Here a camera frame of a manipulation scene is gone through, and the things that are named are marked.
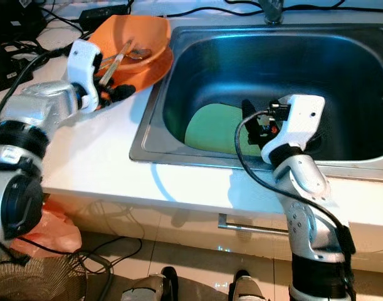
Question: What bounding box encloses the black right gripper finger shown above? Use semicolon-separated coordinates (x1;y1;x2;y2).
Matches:
241;99;258;135

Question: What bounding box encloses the orange plastic plate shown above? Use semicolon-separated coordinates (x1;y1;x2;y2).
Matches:
100;47;174;95

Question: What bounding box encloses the green plate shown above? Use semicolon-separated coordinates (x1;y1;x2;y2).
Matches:
184;103;264;156

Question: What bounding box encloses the metal spoon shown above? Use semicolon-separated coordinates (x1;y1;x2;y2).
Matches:
122;47;152;62

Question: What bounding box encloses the stainless steel sink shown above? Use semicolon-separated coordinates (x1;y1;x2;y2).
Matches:
130;24;383;182

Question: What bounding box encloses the orange plastic bowl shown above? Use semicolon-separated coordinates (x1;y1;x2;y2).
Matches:
88;14;173;66

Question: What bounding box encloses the black power adapter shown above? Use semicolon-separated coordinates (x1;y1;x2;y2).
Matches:
78;5;130;31

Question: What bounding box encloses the black power strip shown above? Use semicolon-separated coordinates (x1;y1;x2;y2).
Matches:
0;53;35;95

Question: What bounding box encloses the metal faucet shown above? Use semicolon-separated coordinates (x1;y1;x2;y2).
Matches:
257;0;285;24

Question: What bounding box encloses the white base cabinet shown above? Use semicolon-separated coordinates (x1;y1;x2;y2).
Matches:
44;194;295;264

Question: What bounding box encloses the orange plastic bag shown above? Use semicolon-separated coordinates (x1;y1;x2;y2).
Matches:
16;194;82;255

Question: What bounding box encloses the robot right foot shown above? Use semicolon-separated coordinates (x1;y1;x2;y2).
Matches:
229;270;270;301

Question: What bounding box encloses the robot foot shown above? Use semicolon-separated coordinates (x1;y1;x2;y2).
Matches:
122;267;179;301
229;270;270;301

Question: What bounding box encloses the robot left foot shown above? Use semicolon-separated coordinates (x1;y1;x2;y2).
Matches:
122;267;179;301

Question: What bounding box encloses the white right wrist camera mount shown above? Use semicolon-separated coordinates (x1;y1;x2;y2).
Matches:
261;94;327;165

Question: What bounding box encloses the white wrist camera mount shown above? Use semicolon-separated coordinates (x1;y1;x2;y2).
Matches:
261;94;327;165
67;39;103;114

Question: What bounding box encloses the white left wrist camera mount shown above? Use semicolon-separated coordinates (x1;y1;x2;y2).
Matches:
67;39;103;114

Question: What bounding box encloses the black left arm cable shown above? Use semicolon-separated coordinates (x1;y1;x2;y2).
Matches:
0;44;73;125

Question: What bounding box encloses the metal cabinet handle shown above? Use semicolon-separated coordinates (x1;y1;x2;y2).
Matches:
218;213;289;238

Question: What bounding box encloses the black wire mesh basket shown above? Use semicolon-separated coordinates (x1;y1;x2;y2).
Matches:
0;251;88;301

